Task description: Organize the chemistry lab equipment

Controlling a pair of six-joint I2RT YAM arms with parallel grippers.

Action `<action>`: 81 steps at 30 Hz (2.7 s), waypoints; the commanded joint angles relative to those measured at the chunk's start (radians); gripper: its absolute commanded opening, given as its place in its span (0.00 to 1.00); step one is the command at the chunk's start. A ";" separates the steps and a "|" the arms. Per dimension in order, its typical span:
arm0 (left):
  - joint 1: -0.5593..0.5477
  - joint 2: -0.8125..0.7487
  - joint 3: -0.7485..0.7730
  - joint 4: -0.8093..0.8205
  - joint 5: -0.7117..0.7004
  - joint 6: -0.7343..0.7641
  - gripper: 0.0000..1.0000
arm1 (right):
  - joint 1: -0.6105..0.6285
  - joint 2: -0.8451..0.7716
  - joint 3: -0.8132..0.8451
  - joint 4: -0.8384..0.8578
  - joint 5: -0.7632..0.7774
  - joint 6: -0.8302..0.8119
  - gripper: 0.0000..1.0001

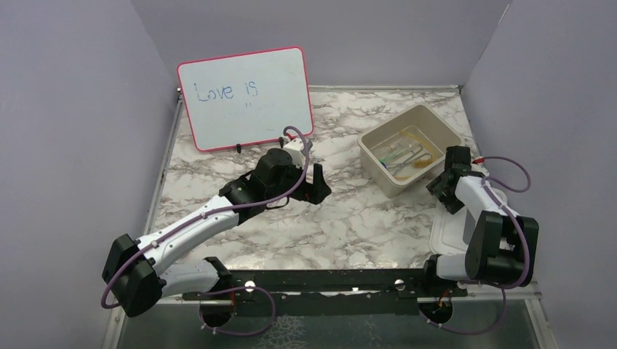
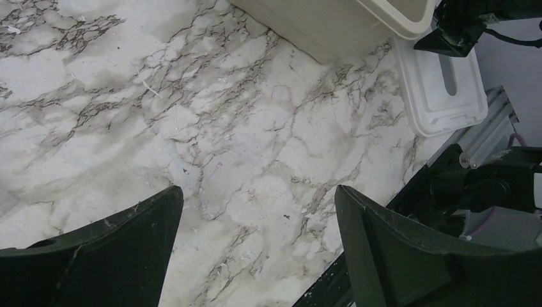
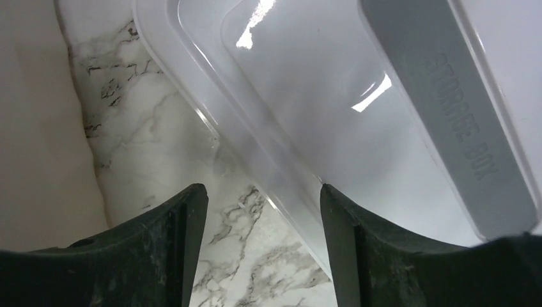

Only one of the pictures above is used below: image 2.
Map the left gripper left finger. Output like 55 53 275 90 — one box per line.
1 185 183 306

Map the white bin lid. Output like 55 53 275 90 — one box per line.
391 35 488 138

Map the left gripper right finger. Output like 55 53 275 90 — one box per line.
334 185 541 306

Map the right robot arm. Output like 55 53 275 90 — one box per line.
414 1 541 221

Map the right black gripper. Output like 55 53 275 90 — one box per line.
414 0 541 58

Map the beige plastic bin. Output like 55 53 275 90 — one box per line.
230 0 437 63

